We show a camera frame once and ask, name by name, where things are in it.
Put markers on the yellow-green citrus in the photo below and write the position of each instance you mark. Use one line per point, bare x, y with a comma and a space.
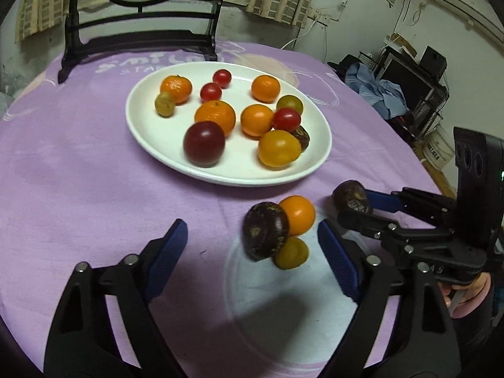
290, 102

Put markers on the wall power outlet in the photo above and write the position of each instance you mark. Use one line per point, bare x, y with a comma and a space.
327, 15

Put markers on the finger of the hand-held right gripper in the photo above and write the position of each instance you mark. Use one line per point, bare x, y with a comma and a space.
386, 201
370, 225

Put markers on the dark passion fruit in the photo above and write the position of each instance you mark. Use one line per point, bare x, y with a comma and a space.
304, 138
351, 201
264, 231

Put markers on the black monitor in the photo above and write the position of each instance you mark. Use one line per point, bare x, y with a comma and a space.
409, 84

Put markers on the yellow-orange tomato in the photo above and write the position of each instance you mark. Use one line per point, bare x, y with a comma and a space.
278, 147

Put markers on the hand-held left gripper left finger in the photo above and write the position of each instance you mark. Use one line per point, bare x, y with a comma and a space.
165, 260

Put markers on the red cherry tomato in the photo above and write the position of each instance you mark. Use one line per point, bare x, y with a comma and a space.
286, 119
210, 91
221, 78

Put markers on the purple tablecloth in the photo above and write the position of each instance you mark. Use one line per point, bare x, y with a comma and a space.
98, 165

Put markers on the blue clothes pile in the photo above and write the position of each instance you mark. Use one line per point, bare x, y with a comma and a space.
380, 88

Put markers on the white oval plate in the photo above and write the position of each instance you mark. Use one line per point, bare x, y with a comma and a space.
236, 169

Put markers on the person's right forearm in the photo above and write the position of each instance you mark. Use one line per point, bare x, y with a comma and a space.
478, 336

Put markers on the small green kumquat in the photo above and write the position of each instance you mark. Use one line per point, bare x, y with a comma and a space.
164, 103
292, 254

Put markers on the person's right hand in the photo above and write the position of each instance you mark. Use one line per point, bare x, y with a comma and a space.
470, 293

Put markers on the white bucket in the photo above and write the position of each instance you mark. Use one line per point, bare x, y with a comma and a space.
435, 150

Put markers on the dark purple plum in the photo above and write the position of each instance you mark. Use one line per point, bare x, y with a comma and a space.
204, 143

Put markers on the orange mandarin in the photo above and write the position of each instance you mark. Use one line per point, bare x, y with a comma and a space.
265, 88
299, 214
177, 88
215, 116
256, 120

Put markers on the black speaker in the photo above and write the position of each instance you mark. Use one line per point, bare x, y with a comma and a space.
433, 62

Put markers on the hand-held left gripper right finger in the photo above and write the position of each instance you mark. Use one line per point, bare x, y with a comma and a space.
338, 260

